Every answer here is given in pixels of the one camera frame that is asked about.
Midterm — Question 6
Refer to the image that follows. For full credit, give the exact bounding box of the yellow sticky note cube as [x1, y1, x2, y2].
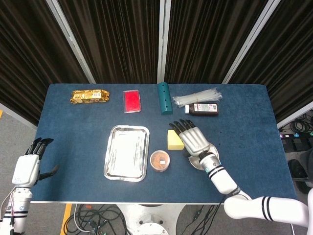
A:
[167, 129, 186, 150]

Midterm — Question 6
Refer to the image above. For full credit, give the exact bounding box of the dark brown pleated curtain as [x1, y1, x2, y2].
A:
[229, 0, 313, 123]
[164, 0, 271, 84]
[0, 0, 90, 128]
[57, 0, 162, 84]

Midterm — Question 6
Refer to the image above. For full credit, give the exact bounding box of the brown bottle white cap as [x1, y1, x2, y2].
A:
[184, 103, 219, 117]

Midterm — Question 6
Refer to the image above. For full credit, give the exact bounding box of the white partition base rail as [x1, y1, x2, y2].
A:
[277, 100, 313, 129]
[0, 102, 38, 130]

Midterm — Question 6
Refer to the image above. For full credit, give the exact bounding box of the black power strip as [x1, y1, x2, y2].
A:
[280, 132, 313, 140]

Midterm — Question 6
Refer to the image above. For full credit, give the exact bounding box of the white table frame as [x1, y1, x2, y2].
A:
[30, 201, 298, 205]

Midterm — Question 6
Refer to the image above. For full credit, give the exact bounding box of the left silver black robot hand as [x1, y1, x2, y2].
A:
[12, 137, 60, 188]

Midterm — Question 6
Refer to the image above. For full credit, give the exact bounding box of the yellow floor tape strip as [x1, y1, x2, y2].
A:
[60, 203, 73, 235]

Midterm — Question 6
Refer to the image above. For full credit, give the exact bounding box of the round stainless steel plate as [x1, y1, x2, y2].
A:
[187, 143, 220, 171]

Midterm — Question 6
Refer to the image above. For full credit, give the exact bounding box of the blue table cloth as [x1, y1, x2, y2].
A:
[23, 83, 298, 203]

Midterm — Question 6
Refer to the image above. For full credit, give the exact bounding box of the clear rubber band container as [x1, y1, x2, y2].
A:
[150, 149, 171, 173]

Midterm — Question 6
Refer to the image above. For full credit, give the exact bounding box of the red ink pad case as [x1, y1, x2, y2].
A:
[122, 89, 143, 114]

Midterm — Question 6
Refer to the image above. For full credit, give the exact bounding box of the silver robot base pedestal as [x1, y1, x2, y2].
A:
[117, 203, 186, 235]

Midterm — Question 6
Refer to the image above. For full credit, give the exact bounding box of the rectangular stainless steel tray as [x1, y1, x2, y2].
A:
[104, 124, 150, 182]

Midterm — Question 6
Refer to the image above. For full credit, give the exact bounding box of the white partition post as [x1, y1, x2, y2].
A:
[156, 0, 171, 84]
[221, 0, 282, 84]
[45, 0, 96, 84]

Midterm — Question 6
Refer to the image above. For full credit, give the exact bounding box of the bundle of clear straws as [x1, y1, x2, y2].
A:
[172, 90, 224, 108]

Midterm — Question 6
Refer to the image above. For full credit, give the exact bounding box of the teal half-round plastic holder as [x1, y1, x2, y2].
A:
[157, 82, 174, 116]

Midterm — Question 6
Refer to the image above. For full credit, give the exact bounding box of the gold biscuit packet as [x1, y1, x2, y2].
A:
[70, 89, 111, 105]

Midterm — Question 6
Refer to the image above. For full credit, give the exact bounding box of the black floor cable tangle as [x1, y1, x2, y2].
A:
[64, 204, 133, 235]

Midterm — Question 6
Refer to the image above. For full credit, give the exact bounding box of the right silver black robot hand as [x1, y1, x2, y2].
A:
[168, 119, 213, 159]

